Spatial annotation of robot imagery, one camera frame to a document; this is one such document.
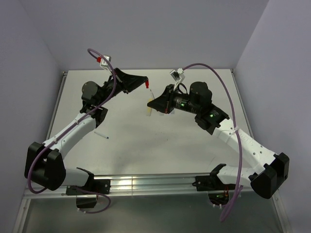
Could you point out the thin blue pen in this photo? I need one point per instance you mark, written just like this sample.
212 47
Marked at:
102 135

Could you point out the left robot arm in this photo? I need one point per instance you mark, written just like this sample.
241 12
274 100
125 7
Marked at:
45 161

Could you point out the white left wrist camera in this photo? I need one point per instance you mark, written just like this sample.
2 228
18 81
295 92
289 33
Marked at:
104 64

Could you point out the aluminium frame rail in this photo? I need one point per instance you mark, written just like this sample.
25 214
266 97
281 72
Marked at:
143 185

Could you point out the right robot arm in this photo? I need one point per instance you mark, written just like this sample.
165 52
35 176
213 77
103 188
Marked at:
268 170

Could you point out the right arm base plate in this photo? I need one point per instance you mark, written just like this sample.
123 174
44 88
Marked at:
211 183

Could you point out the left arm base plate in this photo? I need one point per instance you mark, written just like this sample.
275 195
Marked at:
101 186

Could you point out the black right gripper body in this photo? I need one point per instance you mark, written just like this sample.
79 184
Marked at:
181 101

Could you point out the yellow highlighter marker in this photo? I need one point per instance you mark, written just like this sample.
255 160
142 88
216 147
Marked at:
149 110

